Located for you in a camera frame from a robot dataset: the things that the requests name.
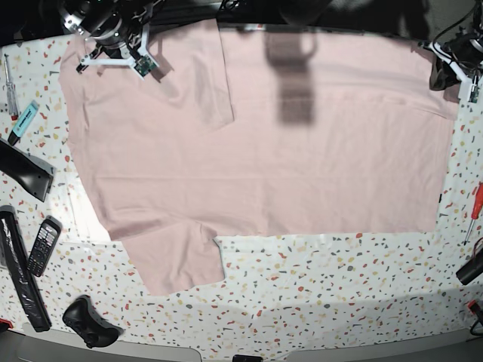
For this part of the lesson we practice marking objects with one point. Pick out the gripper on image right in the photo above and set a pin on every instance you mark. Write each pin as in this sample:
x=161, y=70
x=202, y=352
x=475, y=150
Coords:
x=447, y=71

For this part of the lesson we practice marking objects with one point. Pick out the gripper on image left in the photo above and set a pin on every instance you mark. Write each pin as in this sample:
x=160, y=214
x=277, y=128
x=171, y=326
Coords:
x=136, y=57

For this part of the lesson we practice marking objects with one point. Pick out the pink T-shirt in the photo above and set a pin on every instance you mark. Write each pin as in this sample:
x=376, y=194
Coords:
x=256, y=133

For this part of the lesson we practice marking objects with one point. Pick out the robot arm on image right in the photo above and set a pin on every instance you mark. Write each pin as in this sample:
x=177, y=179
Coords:
x=458, y=57

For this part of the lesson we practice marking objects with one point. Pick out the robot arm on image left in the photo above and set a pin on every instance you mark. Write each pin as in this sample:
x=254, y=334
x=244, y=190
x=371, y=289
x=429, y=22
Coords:
x=119, y=30

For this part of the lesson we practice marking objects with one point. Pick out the teal highlighter marker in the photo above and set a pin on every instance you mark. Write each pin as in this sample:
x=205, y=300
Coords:
x=23, y=123

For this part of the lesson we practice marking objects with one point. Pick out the black JVC remote control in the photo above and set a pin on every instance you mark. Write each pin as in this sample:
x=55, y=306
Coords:
x=45, y=242

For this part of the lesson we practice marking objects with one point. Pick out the black cylinder tool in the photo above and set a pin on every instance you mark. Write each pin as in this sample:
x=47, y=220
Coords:
x=471, y=270

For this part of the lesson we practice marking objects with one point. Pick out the long black plastic-wrapped bar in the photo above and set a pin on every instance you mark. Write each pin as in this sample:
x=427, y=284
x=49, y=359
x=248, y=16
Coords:
x=16, y=264

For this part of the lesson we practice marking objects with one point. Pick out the black game controller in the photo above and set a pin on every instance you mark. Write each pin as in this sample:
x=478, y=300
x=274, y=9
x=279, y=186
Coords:
x=84, y=320

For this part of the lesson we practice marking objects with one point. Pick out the red handle screwdriver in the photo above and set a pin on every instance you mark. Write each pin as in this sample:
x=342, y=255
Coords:
x=477, y=206

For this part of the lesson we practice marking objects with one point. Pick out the clear handle screwdriver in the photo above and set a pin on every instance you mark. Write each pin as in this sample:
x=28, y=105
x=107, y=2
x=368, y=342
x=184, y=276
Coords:
x=11, y=94

